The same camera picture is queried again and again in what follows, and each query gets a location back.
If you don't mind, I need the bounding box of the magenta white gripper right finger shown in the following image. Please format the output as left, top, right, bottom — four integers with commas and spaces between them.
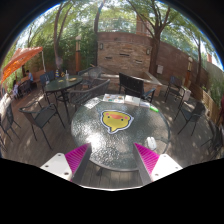
133, 143, 182, 185

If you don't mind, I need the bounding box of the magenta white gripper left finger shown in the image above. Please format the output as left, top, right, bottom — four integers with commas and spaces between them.
41, 143, 92, 184

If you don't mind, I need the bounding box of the white computer mouse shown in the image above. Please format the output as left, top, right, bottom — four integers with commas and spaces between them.
147, 137, 157, 150

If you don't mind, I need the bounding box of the yellow chick mouse pad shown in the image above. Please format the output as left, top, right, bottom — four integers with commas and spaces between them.
100, 110, 134, 134

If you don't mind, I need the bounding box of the round glass patio table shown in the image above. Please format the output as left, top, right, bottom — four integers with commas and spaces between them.
71, 96, 170, 171

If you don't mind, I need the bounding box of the grey chair front left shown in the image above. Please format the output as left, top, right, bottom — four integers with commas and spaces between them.
19, 101, 62, 148

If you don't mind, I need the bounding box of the green marker pen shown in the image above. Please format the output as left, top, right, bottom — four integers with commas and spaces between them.
150, 106, 159, 112

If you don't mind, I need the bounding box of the grey wicker chair near table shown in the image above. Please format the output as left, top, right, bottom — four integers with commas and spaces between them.
68, 78, 110, 108

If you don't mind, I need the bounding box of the white flat box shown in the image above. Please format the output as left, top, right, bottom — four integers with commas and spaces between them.
124, 95, 141, 106

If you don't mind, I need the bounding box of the black chair right side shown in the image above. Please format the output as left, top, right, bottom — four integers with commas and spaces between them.
176, 101, 205, 133

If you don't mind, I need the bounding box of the colourful flat box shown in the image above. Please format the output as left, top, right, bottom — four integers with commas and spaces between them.
103, 94, 124, 103

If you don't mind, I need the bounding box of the dark round background table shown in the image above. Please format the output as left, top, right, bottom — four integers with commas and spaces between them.
44, 75, 83, 109

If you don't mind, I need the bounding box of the black chair far right back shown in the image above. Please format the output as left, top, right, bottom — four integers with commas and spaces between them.
165, 76, 183, 99

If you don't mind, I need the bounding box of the black metal bench chair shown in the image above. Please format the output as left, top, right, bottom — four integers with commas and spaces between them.
119, 73, 155, 103

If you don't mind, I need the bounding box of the white cup on dark table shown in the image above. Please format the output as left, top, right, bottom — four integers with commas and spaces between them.
65, 73, 69, 81

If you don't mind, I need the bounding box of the grey chair behind dark table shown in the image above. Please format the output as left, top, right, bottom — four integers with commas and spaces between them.
78, 67, 102, 87

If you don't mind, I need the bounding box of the seated person in blue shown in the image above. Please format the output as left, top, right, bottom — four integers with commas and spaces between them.
26, 70, 34, 83

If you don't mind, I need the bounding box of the orange patio umbrella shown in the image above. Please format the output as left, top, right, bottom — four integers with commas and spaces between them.
1, 47, 43, 82

